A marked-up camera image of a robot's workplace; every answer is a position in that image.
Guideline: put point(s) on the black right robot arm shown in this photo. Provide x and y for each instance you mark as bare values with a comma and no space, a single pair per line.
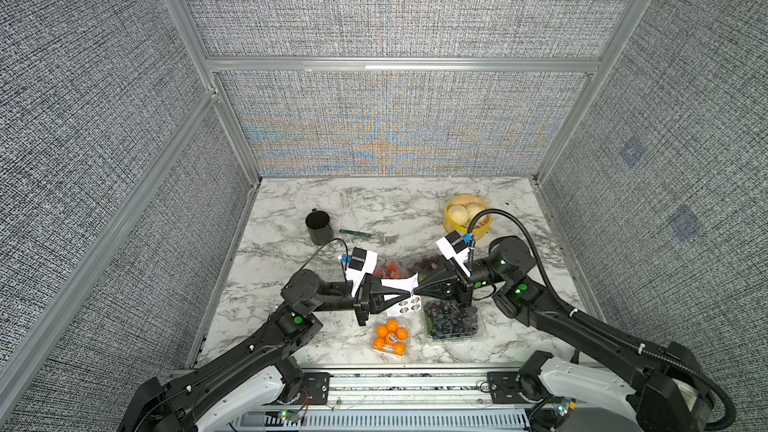
660,388

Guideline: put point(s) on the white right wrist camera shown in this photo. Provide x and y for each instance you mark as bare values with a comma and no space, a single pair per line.
454,247

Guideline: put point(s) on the yellow bamboo steamer basket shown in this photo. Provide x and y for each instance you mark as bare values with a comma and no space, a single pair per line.
464,199

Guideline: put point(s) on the clear box of blueberries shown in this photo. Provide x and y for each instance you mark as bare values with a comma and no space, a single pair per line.
445,321

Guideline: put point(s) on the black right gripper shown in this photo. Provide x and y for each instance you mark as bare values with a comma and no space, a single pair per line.
462,286

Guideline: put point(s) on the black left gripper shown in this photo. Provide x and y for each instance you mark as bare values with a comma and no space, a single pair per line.
362,301

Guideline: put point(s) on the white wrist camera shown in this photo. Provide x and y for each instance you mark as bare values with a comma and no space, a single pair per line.
454,247
357,265

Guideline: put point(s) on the left steamed bun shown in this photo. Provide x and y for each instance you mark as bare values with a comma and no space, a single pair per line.
458,214

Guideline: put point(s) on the clear box of oranges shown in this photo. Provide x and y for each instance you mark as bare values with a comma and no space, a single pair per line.
381,328

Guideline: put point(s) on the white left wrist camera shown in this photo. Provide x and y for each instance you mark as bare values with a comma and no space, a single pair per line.
357,265

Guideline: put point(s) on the clear box green red grapes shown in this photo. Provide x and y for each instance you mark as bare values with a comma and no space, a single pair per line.
425,266

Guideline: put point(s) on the black metal cup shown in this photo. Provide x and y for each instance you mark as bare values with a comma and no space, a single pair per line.
319,228

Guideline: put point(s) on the clear box of strawberries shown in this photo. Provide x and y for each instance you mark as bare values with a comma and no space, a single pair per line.
389,269

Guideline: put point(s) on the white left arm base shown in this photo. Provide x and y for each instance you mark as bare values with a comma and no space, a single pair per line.
232,386

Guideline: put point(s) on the white fruit sticker sheet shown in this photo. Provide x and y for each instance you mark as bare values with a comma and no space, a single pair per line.
405,301

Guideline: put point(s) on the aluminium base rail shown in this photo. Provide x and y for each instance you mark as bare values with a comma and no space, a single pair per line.
414,398

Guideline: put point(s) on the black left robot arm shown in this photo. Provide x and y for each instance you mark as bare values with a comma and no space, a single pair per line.
168,407

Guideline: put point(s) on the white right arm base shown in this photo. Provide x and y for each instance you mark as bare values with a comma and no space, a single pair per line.
543,375

